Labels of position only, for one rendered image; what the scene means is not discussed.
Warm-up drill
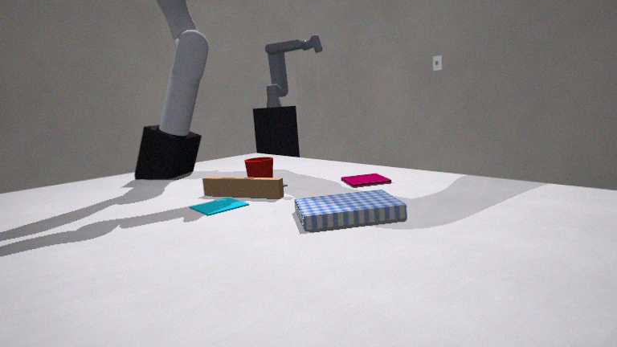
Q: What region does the red cup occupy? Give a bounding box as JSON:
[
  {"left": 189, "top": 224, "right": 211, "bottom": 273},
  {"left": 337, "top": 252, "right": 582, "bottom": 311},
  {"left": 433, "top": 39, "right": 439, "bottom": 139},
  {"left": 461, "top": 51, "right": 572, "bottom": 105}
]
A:
[{"left": 245, "top": 157, "right": 273, "bottom": 178}]

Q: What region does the maroon square pad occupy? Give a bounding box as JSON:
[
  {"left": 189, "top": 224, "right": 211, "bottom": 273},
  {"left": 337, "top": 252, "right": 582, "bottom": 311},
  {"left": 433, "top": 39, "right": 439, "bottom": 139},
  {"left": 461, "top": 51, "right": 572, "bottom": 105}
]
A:
[{"left": 341, "top": 173, "right": 391, "bottom": 188}]

